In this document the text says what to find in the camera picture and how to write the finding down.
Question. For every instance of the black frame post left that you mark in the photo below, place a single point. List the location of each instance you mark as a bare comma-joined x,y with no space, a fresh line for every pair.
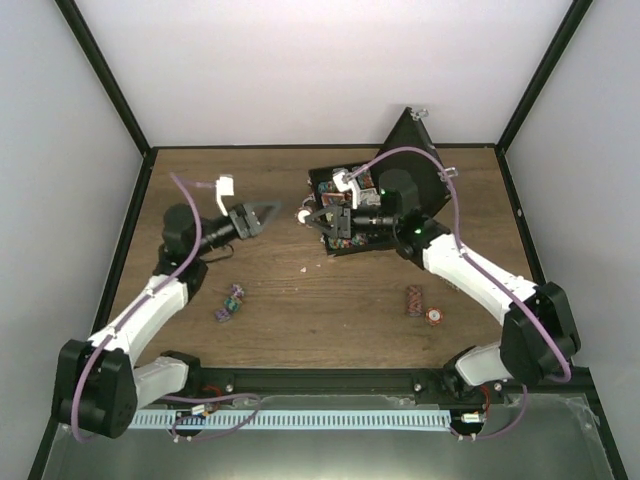
88,44

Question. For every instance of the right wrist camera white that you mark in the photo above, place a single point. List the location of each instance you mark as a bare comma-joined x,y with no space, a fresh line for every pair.
345,181

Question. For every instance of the black poker set case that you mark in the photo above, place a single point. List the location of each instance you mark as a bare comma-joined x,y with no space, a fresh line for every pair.
401,193

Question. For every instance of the black frame post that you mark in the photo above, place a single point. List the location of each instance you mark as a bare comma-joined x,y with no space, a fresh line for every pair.
561,39
88,44

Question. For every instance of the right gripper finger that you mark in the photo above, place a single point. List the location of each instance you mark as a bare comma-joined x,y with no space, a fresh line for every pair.
325,228
325,214

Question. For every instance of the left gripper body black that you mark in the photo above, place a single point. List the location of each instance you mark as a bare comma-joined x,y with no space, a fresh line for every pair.
244,232

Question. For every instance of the purple poker chip stack near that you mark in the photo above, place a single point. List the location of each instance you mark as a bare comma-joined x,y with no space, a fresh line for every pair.
222,315

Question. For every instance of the light blue slotted cable duct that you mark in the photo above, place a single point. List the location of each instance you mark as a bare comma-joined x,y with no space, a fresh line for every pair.
396,420

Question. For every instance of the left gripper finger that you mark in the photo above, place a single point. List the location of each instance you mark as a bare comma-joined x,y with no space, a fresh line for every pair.
264,218
268,205

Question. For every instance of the purple poker chip stack far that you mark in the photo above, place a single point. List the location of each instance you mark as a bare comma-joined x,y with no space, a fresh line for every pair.
237,291

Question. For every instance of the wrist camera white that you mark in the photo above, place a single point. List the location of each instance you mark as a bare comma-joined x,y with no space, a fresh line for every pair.
224,187
345,181

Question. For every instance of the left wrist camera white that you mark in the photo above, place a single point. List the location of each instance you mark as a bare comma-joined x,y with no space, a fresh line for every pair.
224,187

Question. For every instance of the black frame post right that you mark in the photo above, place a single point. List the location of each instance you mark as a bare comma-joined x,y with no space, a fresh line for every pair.
561,39

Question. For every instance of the orange poker chip flat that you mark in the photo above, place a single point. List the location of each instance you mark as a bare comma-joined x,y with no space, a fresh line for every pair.
433,316

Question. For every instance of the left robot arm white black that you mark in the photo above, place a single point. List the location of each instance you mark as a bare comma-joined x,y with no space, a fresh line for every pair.
98,385

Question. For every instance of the brown poker chip roll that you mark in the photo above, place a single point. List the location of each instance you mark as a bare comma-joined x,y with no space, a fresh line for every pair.
414,301

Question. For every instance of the black frame rail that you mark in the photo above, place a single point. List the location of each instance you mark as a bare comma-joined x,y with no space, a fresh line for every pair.
525,225
124,241

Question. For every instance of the chips row in case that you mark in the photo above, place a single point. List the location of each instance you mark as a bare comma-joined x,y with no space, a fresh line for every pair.
342,243

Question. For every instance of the striped chip roll by arm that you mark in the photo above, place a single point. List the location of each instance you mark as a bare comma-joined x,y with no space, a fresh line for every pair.
451,285

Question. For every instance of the purple poker chip stack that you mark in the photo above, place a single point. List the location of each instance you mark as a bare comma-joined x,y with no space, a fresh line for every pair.
237,291
222,315

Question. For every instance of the black frame rail left side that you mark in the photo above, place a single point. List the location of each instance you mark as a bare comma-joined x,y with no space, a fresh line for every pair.
124,241

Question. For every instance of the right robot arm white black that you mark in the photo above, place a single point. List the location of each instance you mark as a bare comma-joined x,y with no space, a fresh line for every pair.
446,257

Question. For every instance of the black front mounting rail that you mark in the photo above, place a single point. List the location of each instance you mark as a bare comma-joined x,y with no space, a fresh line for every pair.
427,385

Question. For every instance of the metal sheet front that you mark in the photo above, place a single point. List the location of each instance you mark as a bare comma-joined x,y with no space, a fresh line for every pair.
556,439

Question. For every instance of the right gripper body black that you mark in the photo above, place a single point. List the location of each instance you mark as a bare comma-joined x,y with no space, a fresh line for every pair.
345,224

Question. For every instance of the black frame rail right side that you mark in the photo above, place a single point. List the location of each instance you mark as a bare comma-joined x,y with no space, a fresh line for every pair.
525,225

